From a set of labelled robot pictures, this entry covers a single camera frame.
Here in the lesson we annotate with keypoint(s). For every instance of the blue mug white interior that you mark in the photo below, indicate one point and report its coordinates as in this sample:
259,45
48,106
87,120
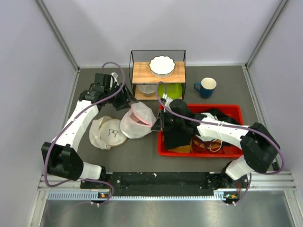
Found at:
206,87

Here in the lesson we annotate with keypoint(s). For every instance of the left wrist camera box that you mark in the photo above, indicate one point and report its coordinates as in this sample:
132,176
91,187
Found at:
114,80

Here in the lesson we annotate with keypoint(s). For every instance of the black garment in bin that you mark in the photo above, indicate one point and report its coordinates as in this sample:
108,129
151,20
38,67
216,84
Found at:
175,139

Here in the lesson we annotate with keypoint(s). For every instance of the cream mesh laundry bag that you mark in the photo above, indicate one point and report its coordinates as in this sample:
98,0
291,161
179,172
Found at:
105,133

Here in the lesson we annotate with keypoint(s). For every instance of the white bra in bin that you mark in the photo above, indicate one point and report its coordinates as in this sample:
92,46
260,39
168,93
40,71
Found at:
210,115

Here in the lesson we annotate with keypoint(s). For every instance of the black wire wooden shelf rack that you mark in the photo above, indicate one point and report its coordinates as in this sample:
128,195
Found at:
148,67

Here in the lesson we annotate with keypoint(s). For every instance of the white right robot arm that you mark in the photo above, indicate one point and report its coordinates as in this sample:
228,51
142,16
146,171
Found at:
258,146

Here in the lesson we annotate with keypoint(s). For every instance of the white scalloped bowl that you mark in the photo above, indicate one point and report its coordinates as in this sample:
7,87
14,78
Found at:
162,66

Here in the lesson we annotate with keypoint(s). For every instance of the green plate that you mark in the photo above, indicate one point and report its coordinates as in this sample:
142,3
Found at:
174,91

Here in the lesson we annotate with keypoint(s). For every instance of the grey metal bowl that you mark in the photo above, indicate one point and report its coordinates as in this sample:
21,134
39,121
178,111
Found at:
147,89

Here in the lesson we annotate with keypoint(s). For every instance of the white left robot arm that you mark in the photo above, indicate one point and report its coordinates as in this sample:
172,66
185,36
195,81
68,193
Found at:
60,156

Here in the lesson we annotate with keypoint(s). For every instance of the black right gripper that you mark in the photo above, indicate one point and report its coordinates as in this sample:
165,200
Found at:
160,124

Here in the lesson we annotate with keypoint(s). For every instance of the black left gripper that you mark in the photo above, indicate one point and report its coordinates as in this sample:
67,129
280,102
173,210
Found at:
125,98

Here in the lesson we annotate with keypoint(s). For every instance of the red plastic bin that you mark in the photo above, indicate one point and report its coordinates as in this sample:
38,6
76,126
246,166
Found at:
199,148

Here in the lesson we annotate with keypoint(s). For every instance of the white mesh laundry bag pink zipper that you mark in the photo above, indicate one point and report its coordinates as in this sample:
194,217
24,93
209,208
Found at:
138,121

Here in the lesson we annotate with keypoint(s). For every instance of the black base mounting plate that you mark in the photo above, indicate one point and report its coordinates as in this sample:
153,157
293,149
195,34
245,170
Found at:
171,183

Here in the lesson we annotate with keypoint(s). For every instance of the aluminium frame rail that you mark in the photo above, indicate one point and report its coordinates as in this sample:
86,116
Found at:
73,191

